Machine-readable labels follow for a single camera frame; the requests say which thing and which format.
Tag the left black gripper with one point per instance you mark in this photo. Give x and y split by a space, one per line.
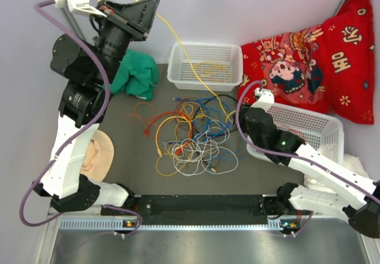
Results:
135 18

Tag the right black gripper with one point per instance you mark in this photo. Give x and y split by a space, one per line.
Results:
241 118

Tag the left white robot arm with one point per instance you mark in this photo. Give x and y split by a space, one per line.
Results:
89 69

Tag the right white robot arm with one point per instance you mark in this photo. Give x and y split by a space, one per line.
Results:
352 198

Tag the white basket at back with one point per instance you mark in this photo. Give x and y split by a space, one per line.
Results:
202 66

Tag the white basket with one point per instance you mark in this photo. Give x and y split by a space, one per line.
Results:
285 128
202 66

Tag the green cloth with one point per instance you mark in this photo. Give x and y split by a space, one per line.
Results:
137 76

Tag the white basket at right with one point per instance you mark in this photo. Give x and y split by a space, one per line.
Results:
285 128

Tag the red patterned cloth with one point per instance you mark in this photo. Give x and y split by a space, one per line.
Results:
328 67

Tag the white cloth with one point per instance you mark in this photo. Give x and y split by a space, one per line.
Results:
350 162

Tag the beige cloth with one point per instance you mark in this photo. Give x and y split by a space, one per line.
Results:
98 158

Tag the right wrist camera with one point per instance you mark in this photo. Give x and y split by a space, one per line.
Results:
264 99

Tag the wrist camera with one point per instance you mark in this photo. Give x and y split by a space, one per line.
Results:
79 7
264 99

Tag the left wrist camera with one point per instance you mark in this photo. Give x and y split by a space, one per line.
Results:
79 7

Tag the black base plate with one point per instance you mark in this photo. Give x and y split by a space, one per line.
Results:
203 209

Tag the grey slotted cable duct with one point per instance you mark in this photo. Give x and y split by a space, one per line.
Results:
122 224

